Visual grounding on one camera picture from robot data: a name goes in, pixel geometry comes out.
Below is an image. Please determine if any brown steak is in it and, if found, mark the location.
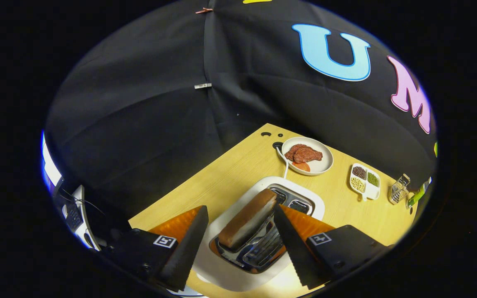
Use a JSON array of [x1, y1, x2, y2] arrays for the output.
[[284, 144, 323, 164]]

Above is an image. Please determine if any green label bottle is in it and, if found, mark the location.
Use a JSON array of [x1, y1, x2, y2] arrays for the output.
[[406, 177, 433, 209]]

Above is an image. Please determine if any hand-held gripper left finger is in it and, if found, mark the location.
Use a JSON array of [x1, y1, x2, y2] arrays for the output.
[[108, 205, 209, 292]]

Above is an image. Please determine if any white toaster cable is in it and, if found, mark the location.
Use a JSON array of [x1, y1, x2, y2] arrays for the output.
[[275, 143, 289, 179]]

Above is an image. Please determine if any white and black device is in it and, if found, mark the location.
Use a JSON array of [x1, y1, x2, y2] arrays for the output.
[[52, 184, 100, 251]]

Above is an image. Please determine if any brown crust bread slice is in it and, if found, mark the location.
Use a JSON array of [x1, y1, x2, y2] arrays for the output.
[[218, 189, 278, 250]]

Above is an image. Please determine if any small beige plate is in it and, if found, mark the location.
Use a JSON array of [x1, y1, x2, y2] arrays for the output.
[[281, 137, 334, 176]]

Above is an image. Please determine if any white divided dish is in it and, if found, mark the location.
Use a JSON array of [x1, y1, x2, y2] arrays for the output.
[[349, 163, 381, 202]]

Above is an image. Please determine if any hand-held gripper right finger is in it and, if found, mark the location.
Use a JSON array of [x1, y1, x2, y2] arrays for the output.
[[272, 204, 389, 290]]

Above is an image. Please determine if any metal wire utensil basket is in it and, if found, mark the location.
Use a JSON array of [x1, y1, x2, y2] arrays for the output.
[[389, 173, 411, 205]]

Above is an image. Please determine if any white toaster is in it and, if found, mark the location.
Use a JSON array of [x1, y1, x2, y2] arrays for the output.
[[192, 176, 326, 292]]

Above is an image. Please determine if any black backdrop cloth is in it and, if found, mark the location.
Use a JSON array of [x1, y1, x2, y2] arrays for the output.
[[44, 0, 437, 249]]

